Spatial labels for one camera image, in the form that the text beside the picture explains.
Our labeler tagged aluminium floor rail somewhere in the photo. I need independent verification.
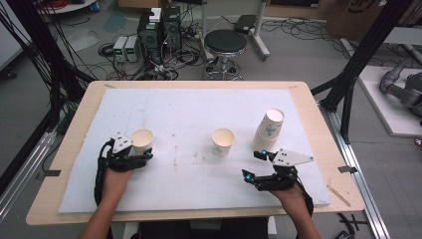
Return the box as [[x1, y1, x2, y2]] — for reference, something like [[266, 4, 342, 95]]
[[317, 103, 392, 239], [0, 130, 58, 223]]

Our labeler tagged person's dark clothing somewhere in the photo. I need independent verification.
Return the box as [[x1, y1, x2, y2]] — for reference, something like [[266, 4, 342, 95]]
[[127, 217, 270, 239]]

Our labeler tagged person's right hand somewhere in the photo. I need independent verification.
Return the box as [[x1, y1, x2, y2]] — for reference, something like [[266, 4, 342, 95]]
[[269, 185, 309, 214]]

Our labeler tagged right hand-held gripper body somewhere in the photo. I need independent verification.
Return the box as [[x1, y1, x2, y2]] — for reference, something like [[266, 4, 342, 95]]
[[252, 147, 316, 192]]

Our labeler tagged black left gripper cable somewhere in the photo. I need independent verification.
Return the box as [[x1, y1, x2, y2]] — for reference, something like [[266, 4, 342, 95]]
[[94, 138, 115, 207]]

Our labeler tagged black tape piece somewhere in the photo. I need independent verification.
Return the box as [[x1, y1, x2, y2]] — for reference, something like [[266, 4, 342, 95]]
[[337, 164, 359, 174], [35, 169, 63, 181]]

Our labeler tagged thin wooden stick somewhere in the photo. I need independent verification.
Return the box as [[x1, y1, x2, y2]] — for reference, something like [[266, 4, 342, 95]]
[[326, 184, 352, 208]]

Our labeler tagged small white box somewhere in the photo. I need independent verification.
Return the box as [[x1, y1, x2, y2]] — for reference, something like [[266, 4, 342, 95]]
[[148, 7, 163, 24]]

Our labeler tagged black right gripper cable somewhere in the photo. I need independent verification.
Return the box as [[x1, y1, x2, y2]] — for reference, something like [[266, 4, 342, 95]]
[[297, 180, 315, 217]]

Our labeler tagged white paper cup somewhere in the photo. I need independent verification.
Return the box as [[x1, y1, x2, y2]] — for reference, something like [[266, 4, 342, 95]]
[[211, 127, 236, 157], [128, 127, 155, 157]]

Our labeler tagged black flat device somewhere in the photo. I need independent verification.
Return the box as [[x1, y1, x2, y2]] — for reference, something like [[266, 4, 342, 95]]
[[233, 14, 258, 35]]

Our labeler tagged black metal frame with cables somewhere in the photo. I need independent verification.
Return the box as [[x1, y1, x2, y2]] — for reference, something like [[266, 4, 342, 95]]
[[0, 0, 98, 142]]

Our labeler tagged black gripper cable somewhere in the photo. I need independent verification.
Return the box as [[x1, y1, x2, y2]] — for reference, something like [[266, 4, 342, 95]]
[[94, 138, 115, 207], [297, 180, 315, 217]]

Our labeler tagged stack of white paper cups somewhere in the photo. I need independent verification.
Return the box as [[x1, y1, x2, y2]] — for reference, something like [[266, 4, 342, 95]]
[[251, 108, 286, 153]]

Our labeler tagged white floor platform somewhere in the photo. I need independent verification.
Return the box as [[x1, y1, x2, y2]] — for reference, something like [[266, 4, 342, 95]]
[[357, 65, 422, 137]]

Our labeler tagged person's left hand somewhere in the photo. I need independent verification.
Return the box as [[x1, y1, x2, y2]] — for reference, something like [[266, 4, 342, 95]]
[[100, 167, 136, 201]]

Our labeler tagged black computer tower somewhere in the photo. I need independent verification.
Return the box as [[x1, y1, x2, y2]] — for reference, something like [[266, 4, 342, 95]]
[[161, 5, 183, 54], [136, 11, 164, 65]]

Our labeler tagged black round stool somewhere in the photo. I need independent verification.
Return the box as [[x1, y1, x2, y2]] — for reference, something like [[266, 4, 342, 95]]
[[202, 29, 249, 82]]

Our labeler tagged white round table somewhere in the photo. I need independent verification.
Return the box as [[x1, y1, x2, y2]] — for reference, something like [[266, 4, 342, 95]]
[[38, 0, 98, 15]]

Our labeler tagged tangle of floor cables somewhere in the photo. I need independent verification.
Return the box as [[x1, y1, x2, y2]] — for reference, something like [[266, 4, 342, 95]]
[[98, 6, 208, 82]]

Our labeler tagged grey bench power supply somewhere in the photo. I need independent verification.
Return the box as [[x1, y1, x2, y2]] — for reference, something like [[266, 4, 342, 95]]
[[112, 35, 128, 63], [124, 35, 139, 63]]

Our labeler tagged cardboard box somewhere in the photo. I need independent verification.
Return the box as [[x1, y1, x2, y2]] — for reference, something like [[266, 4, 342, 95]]
[[326, 0, 387, 42]]

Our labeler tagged white metal stand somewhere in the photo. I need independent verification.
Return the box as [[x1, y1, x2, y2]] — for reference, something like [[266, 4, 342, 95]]
[[198, 0, 272, 63]]

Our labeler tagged wooden table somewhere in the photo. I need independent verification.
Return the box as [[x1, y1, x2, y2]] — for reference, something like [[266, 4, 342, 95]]
[[25, 80, 366, 227]]

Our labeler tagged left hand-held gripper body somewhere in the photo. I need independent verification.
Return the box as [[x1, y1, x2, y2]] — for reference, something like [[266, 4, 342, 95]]
[[105, 132, 150, 173]]

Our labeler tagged white foam mat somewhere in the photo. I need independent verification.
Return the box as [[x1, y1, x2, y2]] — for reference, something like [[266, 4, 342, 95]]
[[58, 88, 332, 214]]

